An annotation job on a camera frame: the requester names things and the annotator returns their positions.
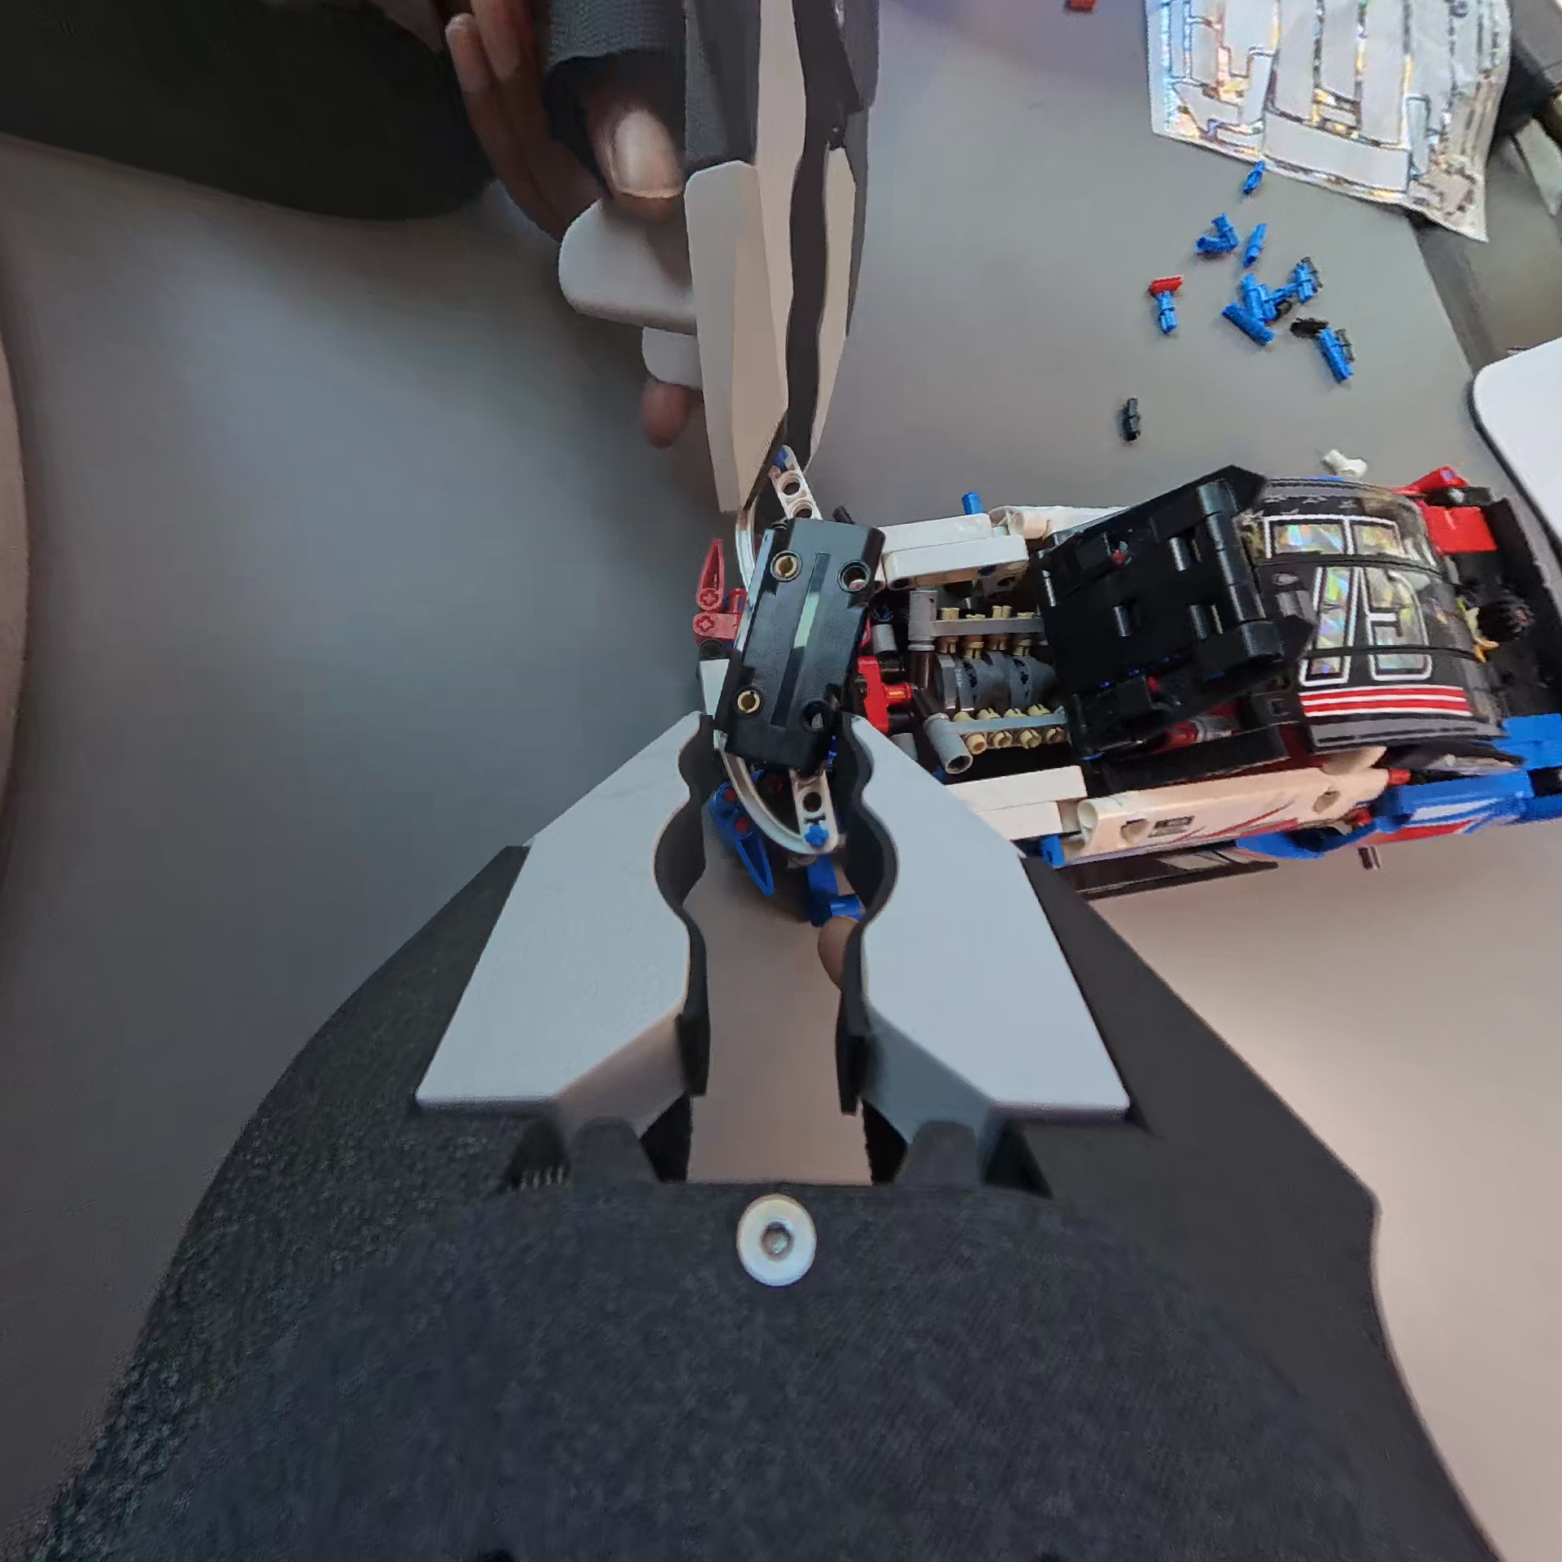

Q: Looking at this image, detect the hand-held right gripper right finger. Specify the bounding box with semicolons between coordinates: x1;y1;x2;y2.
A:
838;719;1133;1141

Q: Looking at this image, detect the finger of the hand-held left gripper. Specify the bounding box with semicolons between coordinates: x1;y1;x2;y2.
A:
683;0;818;515
799;0;872;482

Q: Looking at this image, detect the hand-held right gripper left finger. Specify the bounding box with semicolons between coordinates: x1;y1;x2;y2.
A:
413;710;714;1141

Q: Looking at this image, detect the brick-built toy race car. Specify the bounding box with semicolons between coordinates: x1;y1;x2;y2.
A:
694;444;1562;933

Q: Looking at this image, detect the person's left hand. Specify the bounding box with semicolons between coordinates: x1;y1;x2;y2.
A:
444;0;697;446

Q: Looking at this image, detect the pile of blue connector pins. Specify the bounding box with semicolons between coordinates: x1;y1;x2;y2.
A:
1193;159;1359;387

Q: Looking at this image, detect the holographic sticker sheet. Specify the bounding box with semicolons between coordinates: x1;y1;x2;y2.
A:
1150;0;1516;240

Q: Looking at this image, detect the white instruction booklet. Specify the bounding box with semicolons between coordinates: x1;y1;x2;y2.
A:
1470;348;1562;545

